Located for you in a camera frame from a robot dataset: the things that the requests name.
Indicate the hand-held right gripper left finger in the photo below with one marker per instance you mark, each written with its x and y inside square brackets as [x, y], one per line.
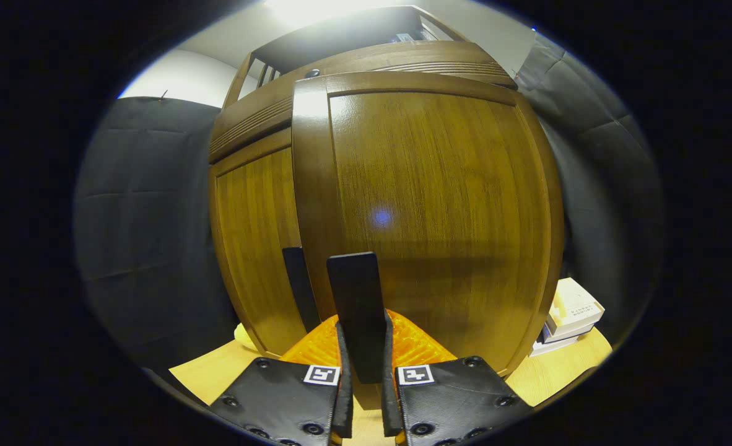
[345, 409]

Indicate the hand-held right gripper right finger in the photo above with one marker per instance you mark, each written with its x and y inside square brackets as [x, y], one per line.
[391, 409]

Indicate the wooden cabinet door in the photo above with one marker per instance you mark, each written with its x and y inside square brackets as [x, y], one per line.
[254, 235]
[440, 186]

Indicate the wooden double-door shoe cabinet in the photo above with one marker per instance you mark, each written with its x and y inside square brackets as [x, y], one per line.
[341, 37]

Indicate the thin white book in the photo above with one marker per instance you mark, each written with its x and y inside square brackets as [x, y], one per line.
[555, 347]

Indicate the thick white book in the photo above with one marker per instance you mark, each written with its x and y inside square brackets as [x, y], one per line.
[579, 306]

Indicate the round black drawer knob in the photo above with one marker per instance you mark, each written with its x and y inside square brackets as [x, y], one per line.
[312, 73]

